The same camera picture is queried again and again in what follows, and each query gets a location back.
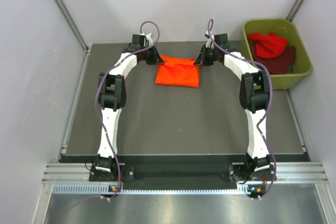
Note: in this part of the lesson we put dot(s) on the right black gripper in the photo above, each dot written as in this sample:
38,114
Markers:
202,59

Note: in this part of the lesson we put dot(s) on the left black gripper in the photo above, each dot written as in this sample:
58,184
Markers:
155,58

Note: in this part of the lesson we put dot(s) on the orange t shirt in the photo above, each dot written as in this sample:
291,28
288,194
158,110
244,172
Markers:
179,72

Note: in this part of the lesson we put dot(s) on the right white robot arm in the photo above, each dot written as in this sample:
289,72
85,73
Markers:
254,96

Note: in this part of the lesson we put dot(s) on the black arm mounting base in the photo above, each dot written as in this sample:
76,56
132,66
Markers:
180,172

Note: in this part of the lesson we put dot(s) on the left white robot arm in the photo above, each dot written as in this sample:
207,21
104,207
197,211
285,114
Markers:
111,97

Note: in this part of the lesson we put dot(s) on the red t shirt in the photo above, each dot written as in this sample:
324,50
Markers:
268,46

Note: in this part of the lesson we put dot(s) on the dark maroon t shirt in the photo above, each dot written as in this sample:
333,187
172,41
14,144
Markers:
279,65

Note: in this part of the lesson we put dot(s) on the olive green plastic bin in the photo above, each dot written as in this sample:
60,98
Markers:
301,66

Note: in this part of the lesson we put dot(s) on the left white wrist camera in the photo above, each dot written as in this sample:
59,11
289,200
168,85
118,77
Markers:
148,41

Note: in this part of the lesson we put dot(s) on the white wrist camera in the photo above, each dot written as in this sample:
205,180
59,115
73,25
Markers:
210,40
148,41

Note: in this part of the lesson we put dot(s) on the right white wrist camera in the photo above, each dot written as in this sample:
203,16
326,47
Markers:
210,40

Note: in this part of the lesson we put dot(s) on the slotted grey cable duct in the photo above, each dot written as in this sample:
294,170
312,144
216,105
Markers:
107,190

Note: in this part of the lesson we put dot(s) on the aluminium frame rail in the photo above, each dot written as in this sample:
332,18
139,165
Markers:
287,172

